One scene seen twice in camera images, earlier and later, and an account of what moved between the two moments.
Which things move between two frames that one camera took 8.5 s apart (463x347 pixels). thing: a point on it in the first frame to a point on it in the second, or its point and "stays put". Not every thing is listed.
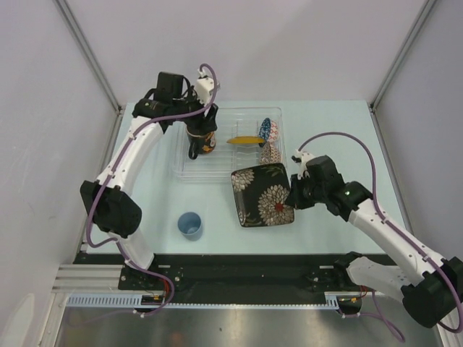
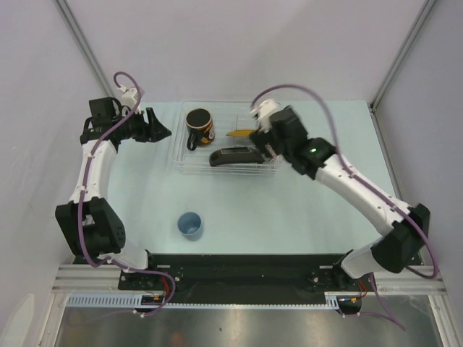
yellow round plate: x=246 y=139 to x=239 y=132
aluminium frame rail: x=89 y=53 stays put
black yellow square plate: x=262 y=195 to x=235 y=155
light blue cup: x=190 y=225 stays put
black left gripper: x=202 y=126 to x=151 y=132
